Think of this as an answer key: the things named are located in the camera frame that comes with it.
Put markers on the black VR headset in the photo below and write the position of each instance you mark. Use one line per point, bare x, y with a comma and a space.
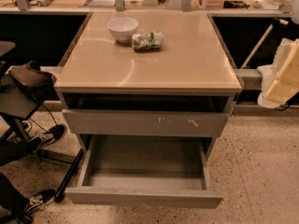
32, 81

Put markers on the grey top drawer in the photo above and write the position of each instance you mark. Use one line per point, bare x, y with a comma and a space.
149, 123

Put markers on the green white snack bag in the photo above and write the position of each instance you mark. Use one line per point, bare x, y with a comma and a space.
148, 40

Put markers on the lower black sneaker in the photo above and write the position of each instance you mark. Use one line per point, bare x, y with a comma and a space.
39, 200

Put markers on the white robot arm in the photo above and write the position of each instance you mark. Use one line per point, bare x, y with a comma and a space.
280, 79

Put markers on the upper black sneaker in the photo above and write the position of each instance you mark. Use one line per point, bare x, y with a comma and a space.
51, 136

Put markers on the grey drawer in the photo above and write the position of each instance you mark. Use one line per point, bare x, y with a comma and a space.
149, 123
145, 170

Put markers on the black sneaker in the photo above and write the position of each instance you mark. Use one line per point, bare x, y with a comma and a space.
39, 200
51, 136

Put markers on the white bowl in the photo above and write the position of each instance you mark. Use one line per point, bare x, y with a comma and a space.
122, 29

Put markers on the grey drawer cabinet glass top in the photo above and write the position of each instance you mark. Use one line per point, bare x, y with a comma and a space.
191, 72

